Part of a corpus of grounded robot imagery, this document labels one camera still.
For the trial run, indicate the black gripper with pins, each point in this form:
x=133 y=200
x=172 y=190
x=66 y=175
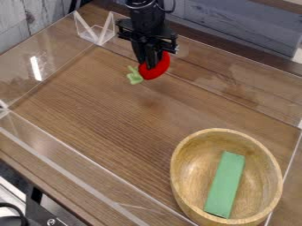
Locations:
x=148 y=43

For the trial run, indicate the clear acrylic corner bracket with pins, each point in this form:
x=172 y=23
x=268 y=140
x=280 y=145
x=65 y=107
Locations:
x=96 y=34

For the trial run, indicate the green rectangular block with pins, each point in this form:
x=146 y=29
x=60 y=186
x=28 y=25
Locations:
x=221 y=194

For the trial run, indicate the black table leg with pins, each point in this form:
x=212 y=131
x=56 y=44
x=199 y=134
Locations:
x=33 y=198

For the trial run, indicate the red plush strawberry toy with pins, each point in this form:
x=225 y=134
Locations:
x=140 y=73

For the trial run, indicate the wooden oval bowl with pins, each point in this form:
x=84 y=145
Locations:
x=192 y=168

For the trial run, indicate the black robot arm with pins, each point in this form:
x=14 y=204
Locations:
x=146 y=14

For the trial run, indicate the clear acrylic barrier panel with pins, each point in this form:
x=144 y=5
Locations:
x=101 y=163

